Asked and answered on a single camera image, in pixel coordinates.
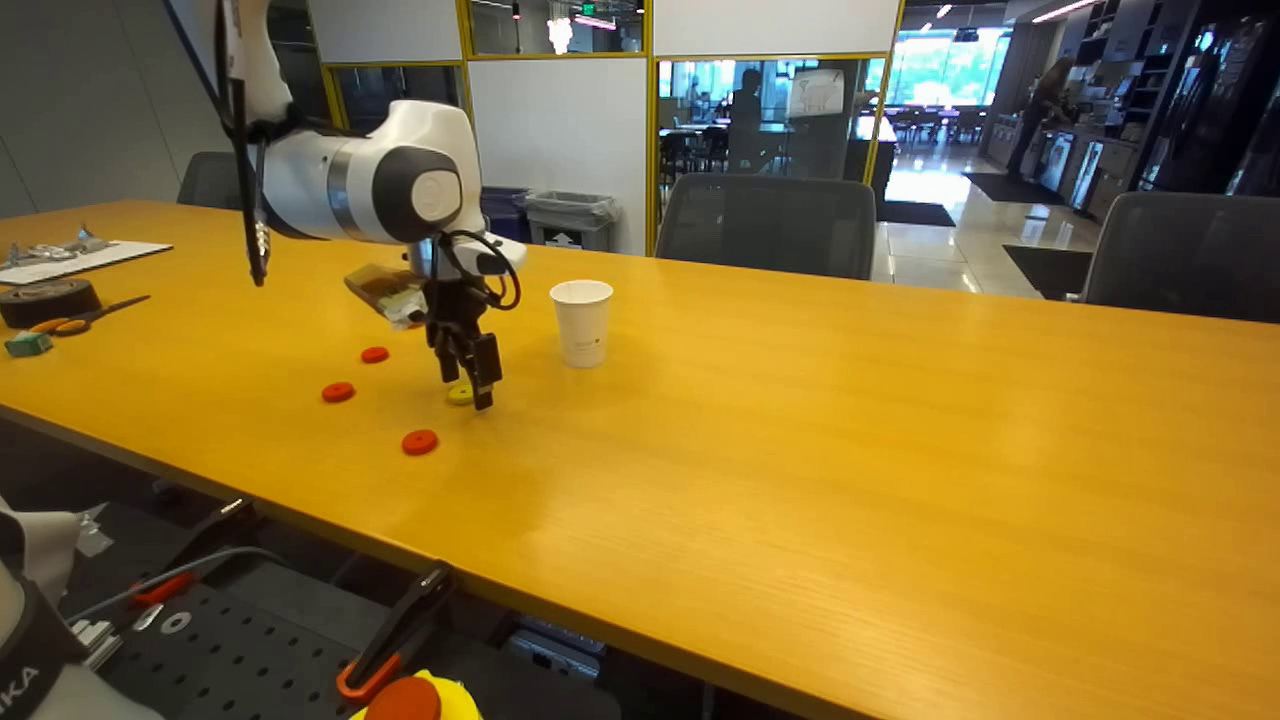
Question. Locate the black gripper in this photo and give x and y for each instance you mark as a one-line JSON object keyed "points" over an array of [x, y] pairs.
{"points": [[454, 334]]}

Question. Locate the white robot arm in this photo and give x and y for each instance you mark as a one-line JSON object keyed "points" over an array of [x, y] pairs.
{"points": [[411, 183]]}

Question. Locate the white paper cup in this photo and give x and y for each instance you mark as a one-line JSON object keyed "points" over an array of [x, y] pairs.
{"points": [[580, 319]]}

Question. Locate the black orange clamp tool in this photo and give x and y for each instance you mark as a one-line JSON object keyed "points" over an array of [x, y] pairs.
{"points": [[399, 639]]}

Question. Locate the yellow red emergency stop button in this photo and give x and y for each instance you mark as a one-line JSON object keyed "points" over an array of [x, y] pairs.
{"points": [[422, 698]]}

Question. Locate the white paper sheet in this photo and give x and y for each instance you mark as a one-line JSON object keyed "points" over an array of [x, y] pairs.
{"points": [[66, 263]]}

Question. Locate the grey office chair centre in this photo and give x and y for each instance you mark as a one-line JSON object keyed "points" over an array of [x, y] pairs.
{"points": [[774, 220]]}

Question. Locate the black tape roll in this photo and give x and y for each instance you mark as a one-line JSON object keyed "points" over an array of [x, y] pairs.
{"points": [[47, 302]]}

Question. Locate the small green object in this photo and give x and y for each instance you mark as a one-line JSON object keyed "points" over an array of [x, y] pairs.
{"points": [[29, 347]]}

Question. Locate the grey office chair right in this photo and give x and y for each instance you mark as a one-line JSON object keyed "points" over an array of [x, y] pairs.
{"points": [[1188, 253]]}

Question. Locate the wrist camera on wooden mount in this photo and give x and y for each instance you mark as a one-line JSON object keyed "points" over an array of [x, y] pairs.
{"points": [[390, 292]]}

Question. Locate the red ring nearest edge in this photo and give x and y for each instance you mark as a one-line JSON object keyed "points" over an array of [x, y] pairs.
{"points": [[417, 441]]}

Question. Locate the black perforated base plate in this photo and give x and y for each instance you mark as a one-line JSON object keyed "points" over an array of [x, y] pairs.
{"points": [[273, 647]]}

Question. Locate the orange handled scissors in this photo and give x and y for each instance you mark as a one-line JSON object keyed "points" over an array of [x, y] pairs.
{"points": [[74, 327]]}

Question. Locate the red handled screwdriver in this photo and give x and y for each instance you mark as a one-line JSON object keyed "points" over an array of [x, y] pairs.
{"points": [[136, 599]]}

